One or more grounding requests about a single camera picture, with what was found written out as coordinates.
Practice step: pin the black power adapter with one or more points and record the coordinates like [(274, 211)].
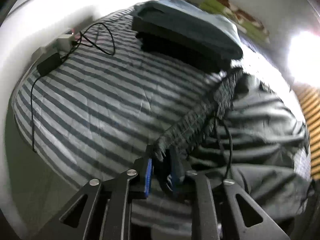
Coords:
[(49, 64)]

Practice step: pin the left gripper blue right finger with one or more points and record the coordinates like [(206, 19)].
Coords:
[(226, 212)]

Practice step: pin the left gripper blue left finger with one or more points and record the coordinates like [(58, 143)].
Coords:
[(101, 209)]

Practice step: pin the blue white striped quilt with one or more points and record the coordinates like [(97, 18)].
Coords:
[(96, 114)]

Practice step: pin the dark green garment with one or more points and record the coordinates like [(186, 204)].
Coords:
[(243, 131)]

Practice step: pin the white power strip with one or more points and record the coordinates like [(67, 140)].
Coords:
[(64, 42)]

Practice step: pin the folded green floral blankets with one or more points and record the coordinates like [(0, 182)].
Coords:
[(244, 21)]

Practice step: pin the folded light blue garment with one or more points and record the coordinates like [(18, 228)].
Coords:
[(181, 21)]

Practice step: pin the white ring light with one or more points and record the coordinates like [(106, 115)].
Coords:
[(303, 59)]

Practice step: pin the wooden slatted bed rail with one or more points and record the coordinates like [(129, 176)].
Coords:
[(309, 101)]

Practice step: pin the folded dark grey knit garment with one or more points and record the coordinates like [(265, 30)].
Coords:
[(159, 40)]

